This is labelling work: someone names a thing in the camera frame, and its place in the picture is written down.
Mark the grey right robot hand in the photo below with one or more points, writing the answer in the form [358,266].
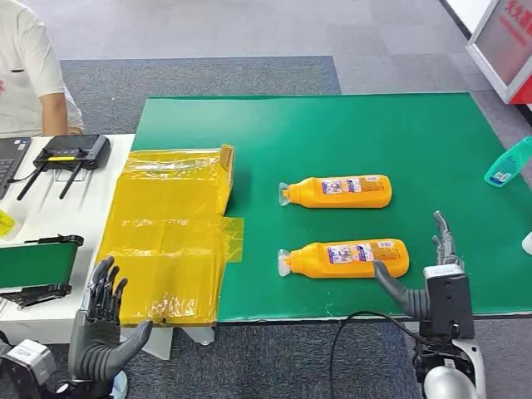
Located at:
[405,300]

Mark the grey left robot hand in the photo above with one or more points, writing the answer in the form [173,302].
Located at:
[97,341]

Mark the orange bottle with clear cap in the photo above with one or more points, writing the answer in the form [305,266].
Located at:
[336,193]
[345,261]

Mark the teal plastic bottle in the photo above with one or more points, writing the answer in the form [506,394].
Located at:
[505,165]

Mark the small green conveyor belt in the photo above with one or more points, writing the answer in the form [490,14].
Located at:
[35,264]

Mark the white table foot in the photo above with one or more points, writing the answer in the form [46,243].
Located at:
[195,335]

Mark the yellow plastic sheet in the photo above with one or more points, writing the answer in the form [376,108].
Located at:
[166,248]

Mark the yellow label in clear bag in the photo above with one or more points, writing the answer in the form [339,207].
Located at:
[5,223]

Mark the white rounded object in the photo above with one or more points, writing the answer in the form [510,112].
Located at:
[528,244]

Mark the green table mat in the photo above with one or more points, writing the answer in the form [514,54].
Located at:
[332,132]

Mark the black remote controller with antennas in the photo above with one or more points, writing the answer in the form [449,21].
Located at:
[75,150]

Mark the dark laptop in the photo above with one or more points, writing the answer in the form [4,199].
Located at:
[10,157]

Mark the white and red display stand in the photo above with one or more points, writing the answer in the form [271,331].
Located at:
[505,44]

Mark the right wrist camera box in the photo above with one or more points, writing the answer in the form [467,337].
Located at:
[449,303]

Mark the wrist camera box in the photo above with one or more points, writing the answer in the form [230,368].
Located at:
[449,303]
[29,361]

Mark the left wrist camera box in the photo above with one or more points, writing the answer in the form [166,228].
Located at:
[29,361]

